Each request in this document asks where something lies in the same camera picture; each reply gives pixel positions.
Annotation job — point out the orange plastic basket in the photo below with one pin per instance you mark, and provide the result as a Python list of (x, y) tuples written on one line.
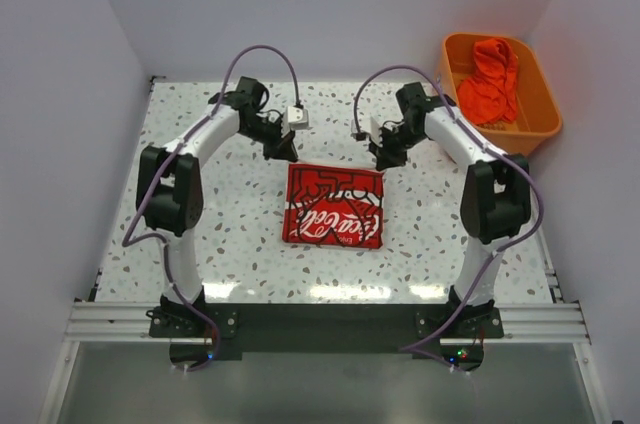
[(538, 118)]

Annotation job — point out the aluminium frame rail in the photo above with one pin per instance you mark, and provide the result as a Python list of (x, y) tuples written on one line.
[(548, 323)]

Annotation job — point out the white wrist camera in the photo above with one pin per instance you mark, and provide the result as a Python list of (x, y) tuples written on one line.
[(295, 118), (366, 129)]

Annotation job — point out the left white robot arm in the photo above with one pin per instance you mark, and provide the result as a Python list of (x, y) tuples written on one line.
[(169, 193)]

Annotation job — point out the orange t shirt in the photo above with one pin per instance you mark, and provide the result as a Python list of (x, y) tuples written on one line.
[(488, 95)]

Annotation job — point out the white coca-cola t shirt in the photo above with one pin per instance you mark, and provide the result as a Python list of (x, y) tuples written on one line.
[(333, 206)]

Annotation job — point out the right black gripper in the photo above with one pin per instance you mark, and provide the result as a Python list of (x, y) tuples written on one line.
[(386, 158)]

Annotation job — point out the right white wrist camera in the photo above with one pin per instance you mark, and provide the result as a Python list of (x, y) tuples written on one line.
[(366, 129)]

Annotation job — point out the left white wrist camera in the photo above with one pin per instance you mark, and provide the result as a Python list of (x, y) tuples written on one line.
[(295, 118)]

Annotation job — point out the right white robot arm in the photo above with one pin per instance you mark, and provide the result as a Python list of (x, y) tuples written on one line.
[(496, 200)]

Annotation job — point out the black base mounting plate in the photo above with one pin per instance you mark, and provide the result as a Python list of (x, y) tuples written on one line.
[(260, 340)]

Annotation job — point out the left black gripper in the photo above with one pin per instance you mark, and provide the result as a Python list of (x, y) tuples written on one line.
[(282, 147)]

